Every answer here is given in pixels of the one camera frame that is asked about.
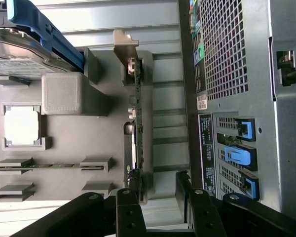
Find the grey parts rack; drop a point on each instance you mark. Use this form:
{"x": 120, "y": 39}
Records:
{"x": 76, "y": 138}

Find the green RAM stick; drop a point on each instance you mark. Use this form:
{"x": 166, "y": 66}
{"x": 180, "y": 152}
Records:
{"x": 51, "y": 167}

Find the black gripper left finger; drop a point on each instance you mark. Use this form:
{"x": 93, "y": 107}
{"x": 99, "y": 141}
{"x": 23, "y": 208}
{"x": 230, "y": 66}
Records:
{"x": 76, "y": 214}

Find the blue card retention clip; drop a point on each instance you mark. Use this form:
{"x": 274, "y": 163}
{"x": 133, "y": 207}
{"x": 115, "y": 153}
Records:
{"x": 254, "y": 185}
{"x": 236, "y": 155}
{"x": 251, "y": 128}

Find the open PC case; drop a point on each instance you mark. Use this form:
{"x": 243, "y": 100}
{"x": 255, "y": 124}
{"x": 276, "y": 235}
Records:
{"x": 286, "y": 123}

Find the silver CPU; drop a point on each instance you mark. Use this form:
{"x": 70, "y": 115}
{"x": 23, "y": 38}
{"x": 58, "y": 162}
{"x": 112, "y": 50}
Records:
{"x": 21, "y": 126}

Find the hard disk in blue caddy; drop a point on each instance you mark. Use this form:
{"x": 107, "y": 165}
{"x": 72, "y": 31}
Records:
{"x": 22, "y": 54}

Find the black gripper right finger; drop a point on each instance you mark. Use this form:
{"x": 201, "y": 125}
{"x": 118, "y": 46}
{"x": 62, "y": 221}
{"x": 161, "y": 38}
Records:
{"x": 249, "y": 214}

